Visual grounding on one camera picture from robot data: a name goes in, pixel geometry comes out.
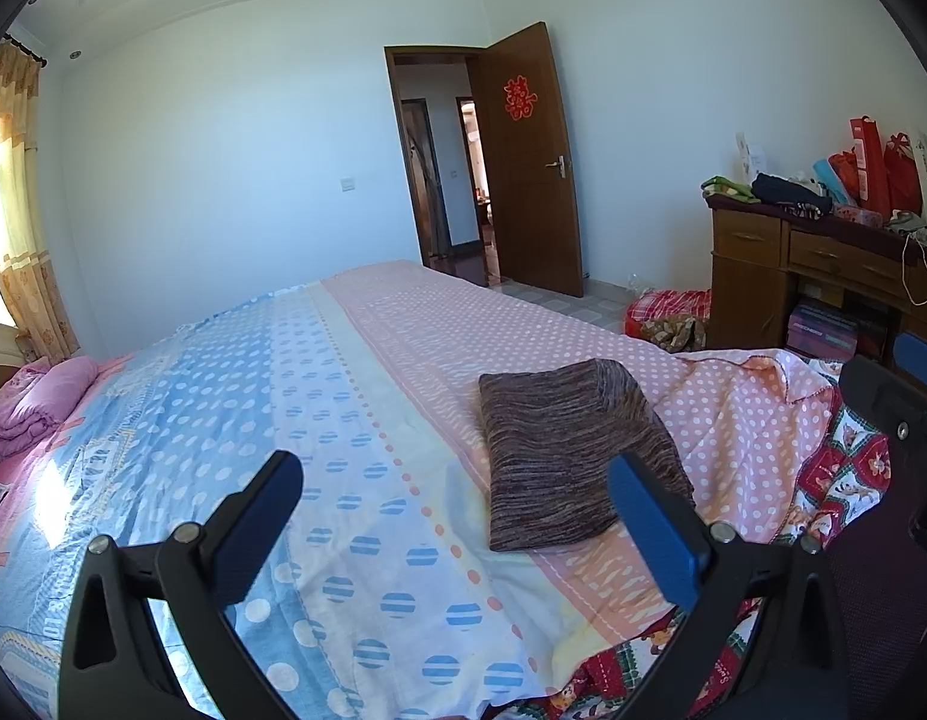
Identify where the dark purple cloth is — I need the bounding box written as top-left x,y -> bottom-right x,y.
808,517 -> 927,720

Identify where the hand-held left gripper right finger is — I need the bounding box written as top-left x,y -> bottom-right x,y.
607,452 -> 854,720

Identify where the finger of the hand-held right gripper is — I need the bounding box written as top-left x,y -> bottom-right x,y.
840,355 -> 927,466
893,330 -> 927,377

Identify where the pink folded blanket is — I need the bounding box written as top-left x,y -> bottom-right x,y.
0,356 -> 100,460

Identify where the brown sun-embroidered sweater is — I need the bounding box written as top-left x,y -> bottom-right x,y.
478,358 -> 697,554

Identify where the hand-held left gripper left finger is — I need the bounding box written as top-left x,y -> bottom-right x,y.
58,450 -> 307,720

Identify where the teal paper roll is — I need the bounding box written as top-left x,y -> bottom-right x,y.
812,159 -> 854,203

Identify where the wide red gift bag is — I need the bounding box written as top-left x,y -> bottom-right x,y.
883,133 -> 923,215

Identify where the dark printed box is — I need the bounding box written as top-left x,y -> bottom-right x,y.
787,300 -> 860,361

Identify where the black cloth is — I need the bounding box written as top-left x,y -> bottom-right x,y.
750,172 -> 834,217

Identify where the red paper door decoration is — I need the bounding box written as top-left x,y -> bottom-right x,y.
503,73 -> 539,121

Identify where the blue pink polka dot quilt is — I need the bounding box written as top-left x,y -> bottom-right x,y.
0,259 -> 843,720

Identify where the black curtain rod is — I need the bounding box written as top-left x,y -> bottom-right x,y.
4,34 -> 48,65

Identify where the brown wooden door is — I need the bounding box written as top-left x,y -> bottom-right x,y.
467,21 -> 586,299

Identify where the yellow patterned curtain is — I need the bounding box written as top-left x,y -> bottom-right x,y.
0,41 -> 82,361

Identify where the wooden dresser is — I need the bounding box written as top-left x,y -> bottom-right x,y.
707,195 -> 927,365

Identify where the tall red gift bag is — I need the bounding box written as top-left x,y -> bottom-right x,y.
849,116 -> 892,215

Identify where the red plaid bag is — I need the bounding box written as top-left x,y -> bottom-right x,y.
623,287 -> 713,351

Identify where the white paper bag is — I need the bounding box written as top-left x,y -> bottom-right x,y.
735,131 -> 768,188

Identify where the green cloth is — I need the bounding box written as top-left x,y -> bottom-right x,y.
701,175 -> 760,205

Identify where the red patterned blanket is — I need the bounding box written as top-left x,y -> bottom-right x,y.
500,360 -> 892,720

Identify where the white cable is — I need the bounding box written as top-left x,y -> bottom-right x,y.
902,229 -> 927,307

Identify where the brown door frame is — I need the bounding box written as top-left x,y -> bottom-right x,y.
384,45 -> 502,287

